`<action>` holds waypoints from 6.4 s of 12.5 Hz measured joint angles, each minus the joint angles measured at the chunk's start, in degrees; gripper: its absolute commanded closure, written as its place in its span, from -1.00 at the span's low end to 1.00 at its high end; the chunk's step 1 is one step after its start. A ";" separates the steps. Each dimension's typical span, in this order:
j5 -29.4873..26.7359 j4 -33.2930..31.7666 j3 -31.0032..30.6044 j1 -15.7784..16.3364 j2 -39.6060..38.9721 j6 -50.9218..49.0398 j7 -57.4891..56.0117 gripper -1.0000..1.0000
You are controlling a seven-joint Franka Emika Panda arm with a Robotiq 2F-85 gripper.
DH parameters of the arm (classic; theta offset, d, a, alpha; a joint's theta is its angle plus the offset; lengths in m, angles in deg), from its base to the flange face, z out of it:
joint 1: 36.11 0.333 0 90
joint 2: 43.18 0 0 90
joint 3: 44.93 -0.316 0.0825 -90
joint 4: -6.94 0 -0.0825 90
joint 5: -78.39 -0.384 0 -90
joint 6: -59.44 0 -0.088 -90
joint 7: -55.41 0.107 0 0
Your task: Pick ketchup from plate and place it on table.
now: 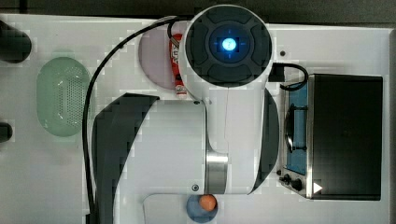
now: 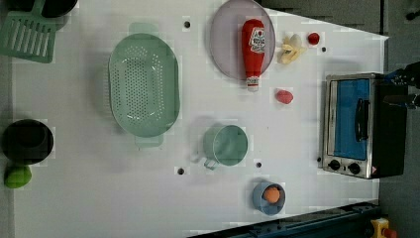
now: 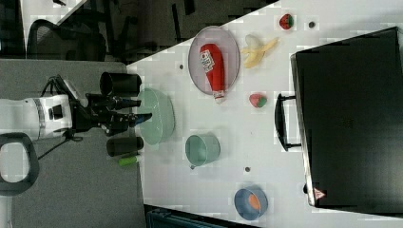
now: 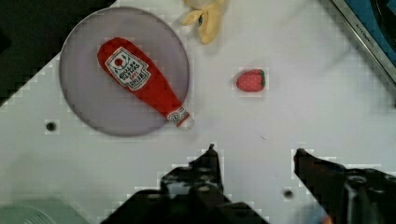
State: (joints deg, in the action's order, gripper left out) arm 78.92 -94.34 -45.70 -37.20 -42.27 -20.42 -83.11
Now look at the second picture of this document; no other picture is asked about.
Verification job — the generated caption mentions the red ketchup bottle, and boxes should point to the red ketchup bottle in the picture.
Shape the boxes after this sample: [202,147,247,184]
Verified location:
[241,19,265,92]

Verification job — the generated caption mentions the grey round plate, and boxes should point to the grey round plate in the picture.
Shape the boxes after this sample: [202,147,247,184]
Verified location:
[209,0,276,80]

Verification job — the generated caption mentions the green mug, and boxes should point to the green mug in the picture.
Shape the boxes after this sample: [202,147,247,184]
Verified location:
[203,124,249,170]

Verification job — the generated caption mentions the red toy strawberry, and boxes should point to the red toy strawberry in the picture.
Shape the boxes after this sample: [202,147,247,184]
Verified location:
[275,89,293,104]

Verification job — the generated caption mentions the green oval colander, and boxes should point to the green oval colander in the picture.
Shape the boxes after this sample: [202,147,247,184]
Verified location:
[108,23,180,148]

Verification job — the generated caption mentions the orange ball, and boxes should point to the orange ball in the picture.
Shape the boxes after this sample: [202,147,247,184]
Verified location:
[262,186,280,203]

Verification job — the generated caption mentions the blue bowl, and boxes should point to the blue bowl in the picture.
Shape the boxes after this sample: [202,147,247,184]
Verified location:
[253,180,286,216]

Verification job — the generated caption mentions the peeled toy banana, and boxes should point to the peeled toy banana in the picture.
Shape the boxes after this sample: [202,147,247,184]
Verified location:
[277,34,306,64]

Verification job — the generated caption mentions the small red strawberry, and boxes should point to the small red strawberry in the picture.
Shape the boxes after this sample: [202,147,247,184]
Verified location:
[307,33,320,46]

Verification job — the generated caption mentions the black cylinder holder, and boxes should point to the black cylinder holder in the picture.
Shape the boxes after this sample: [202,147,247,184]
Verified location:
[6,0,79,19]

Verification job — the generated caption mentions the green slotted spatula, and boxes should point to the green slotted spatula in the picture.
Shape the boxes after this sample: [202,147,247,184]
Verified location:
[0,0,56,63]

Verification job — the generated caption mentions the green toy pepper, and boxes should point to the green toy pepper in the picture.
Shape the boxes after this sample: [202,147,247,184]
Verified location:
[4,166,33,188]

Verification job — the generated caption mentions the yellow red clamp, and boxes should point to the yellow red clamp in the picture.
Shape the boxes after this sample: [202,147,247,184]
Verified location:
[370,218,398,238]

